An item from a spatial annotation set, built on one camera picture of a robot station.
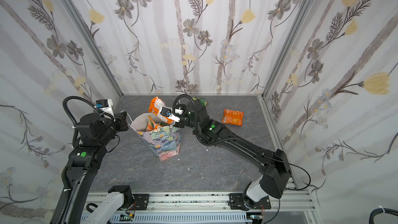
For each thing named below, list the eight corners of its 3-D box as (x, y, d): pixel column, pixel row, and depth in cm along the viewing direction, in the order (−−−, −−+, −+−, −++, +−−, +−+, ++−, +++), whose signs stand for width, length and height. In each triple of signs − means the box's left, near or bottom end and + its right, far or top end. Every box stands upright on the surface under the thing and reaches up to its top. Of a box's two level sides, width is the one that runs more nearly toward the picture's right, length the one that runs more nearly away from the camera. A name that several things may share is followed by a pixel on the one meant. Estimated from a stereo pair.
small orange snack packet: (221, 122, 107) (222, 119, 104) (223, 111, 114) (224, 108, 111) (241, 126, 105) (243, 123, 102) (242, 114, 112) (243, 111, 109)
